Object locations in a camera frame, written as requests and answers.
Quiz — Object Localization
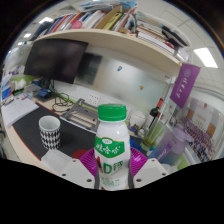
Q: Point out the purple hanging banner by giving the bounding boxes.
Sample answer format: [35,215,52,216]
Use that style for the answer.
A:
[169,63,202,110]

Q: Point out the black computer monitor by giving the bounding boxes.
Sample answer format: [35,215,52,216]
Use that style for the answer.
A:
[23,38,89,85]

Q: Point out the green drinking glass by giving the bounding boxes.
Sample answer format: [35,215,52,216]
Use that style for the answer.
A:
[139,119,167,153]

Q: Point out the wall photo board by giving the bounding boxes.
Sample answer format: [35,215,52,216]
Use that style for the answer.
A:
[176,99,224,164]

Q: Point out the white drink bottle green cap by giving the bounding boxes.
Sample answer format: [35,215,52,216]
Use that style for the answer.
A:
[93,103,132,192]

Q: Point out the black white diamond mug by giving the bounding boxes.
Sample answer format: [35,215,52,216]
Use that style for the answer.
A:
[38,115,62,151]

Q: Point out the white paper napkin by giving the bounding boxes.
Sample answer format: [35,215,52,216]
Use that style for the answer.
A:
[40,148,73,176]

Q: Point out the small blue device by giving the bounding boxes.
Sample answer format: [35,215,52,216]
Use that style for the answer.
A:
[36,87,53,99]

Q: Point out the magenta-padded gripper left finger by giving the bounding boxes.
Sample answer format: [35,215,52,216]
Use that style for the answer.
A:
[60,148,100,190]

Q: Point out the white round jar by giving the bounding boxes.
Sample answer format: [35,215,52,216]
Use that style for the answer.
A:
[128,109,147,132]

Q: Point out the open white notebook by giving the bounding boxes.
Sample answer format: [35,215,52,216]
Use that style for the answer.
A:
[0,97,40,129]

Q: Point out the purple translucent water bottle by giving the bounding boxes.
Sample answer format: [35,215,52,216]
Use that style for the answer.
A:
[148,123,194,168]

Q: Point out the grey metal laptop stand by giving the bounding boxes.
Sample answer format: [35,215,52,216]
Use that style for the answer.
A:
[60,98,101,133]

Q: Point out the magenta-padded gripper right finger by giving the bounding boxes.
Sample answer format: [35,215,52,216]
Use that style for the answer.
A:
[128,147,169,189]

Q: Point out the shelf with books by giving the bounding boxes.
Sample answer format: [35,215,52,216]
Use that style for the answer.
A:
[19,0,194,78]

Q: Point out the tangled black cables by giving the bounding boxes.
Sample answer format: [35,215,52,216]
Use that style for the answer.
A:
[49,79,76,113]

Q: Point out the rectangular ceiling light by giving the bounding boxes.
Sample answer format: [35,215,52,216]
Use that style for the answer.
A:
[193,47,219,69]

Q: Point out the black desk mat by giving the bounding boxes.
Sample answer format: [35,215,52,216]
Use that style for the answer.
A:
[12,103,101,161]

